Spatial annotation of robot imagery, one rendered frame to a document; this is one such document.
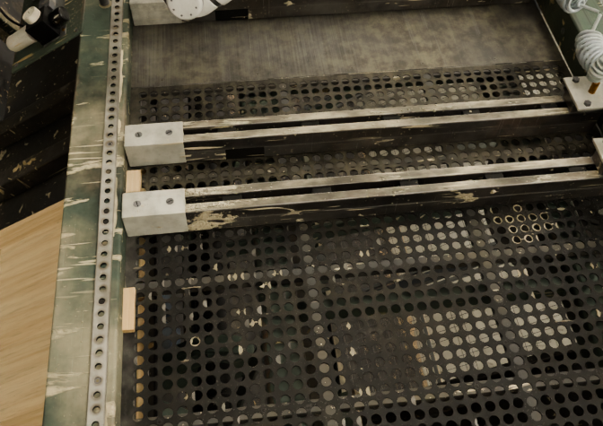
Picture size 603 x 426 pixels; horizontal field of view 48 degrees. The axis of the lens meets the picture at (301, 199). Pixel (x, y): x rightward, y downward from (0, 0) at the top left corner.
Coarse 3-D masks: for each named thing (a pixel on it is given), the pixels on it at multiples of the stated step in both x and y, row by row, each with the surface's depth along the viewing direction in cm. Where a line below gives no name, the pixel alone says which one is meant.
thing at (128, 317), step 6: (126, 288) 132; (132, 288) 132; (126, 294) 131; (132, 294) 131; (126, 300) 130; (132, 300) 130; (126, 306) 130; (132, 306) 130; (126, 312) 129; (132, 312) 129; (126, 318) 128; (132, 318) 128; (126, 324) 128; (132, 324) 128; (126, 330) 127; (132, 330) 127
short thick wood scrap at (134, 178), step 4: (128, 172) 147; (132, 172) 148; (136, 172) 148; (140, 172) 148; (128, 176) 147; (132, 176) 147; (136, 176) 147; (140, 176) 147; (128, 180) 146; (132, 180) 146; (136, 180) 146; (140, 180) 147; (128, 184) 146; (132, 184) 146; (136, 184) 146; (140, 184) 146; (128, 188) 145; (132, 188) 145; (136, 188) 145; (140, 188) 146; (128, 192) 144; (132, 192) 145
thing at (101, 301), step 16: (112, 0) 175; (112, 16) 171; (112, 32) 168; (112, 48) 165; (112, 80) 158; (112, 96) 155; (112, 112) 153; (112, 128) 150; (112, 144) 147; (112, 160) 145; (112, 176) 142; (112, 192) 140; (112, 208) 137; (112, 224) 135; (112, 240) 133; (96, 256) 131; (96, 272) 129; (96, 288) 127; (96, 304) 125; (96, 320) 123; (96, 336) 121; (96, 352) 120; (96, 384) 116; (96, 400) 115; (96, 416) 113
